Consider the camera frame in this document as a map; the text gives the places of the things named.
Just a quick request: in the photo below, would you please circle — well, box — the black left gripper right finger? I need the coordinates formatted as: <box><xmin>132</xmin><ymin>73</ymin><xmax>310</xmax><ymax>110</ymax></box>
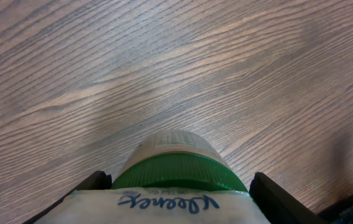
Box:
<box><xmin>249</xmin><ymin>172</ymin><xmax>327</xmax><ymax>224</ymax></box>

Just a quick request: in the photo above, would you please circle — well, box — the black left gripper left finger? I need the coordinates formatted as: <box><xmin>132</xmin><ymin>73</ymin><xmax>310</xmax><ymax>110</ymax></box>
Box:
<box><xmin>23</xmin><ymin>170</ymin><xmax>112</xmax><ymax>224</ymax></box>

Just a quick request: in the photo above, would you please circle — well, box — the teal Kleenex tissue pack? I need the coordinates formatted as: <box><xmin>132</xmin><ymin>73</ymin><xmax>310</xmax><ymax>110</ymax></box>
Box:
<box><xmin>38</xmin><ymin>188</ymin><xmax>270</xmax><ymax>224</ymax></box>

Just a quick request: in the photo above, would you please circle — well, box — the green lid white jar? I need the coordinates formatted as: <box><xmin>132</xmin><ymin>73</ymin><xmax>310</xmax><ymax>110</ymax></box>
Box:
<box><xmin>112</xmin><ymin>129</ymin><xmax>247</xmax><ymax>192</ymax></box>

